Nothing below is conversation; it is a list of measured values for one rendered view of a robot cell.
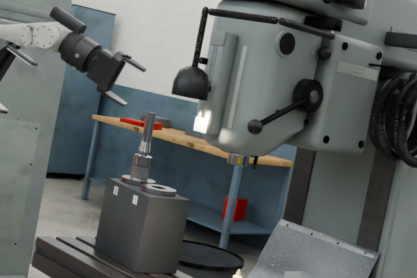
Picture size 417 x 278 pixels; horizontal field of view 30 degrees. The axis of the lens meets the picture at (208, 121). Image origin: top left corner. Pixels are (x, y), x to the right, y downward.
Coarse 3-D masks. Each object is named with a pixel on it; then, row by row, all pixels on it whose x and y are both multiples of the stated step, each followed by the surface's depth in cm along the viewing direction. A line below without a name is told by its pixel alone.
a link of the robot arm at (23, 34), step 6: (18, 24) 204; (24, 24) 203; (30, 24) 205; (36, 24) 206; (18, 30) 202; (24, 30) 203; (30, 30) 206; (18, 36) 202; (24, 36) 203; (30, 36) 206; (18, 42) 203; (24, 42) 203; (30, 42) 206
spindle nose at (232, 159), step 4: (228, 156) 165; (232, 156) 164; (236, 156) 164; (240, 156) 164; (244, 156) 164; (228, 160) 165; (232, 160) 164; (236, 160) 164; (244, 160) 164; (248, 160) 165; (236, 164) 164; (240, 164) 164; (244, 164) 164; (248, 164) 166
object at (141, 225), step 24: (120, 192) 192; (144, 192) 186; (168, 192) 186; (120, 216) 191; (144, 216) 182; (168, 216) 185; (96, 240) 199; (120, 240) 190; (144, 240) 182; (168, 240) 186; (144, 264) 183; (168, 264) 188
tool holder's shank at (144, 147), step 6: (150, 114) 196; (150, 120) 196; (144, 126) 197; (150, 126) 196; (144, 132) 196; (150, 132) 196; (144, 138) 196; (150, 138) 197; (144, 144) 196; (150, 144) 197; (138, 150) 197; (144, 150) 196
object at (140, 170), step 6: (138, 162) 195; (144, 162) 195; (150, 162) 197; (132, 168) 197; (138, 168) 195; (144, 168) 195; (132, 174) 196; (138, 174) 195; (144, 174) 196; (144, 180) 196
